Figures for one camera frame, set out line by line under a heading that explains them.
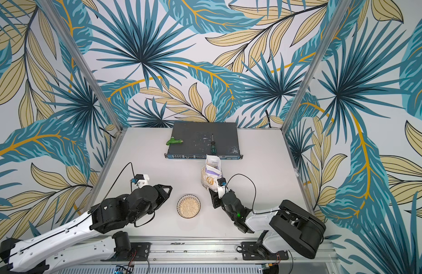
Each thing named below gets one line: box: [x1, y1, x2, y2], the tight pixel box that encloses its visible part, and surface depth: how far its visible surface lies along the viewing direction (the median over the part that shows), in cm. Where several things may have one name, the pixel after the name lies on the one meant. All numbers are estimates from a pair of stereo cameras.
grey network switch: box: [164, 121, 244, 160], surface depth 109 cm
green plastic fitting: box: [165, 136, 184, 146], surface depth 108 cm
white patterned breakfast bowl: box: [176, 194, 202, 219], surface depth 84 cm
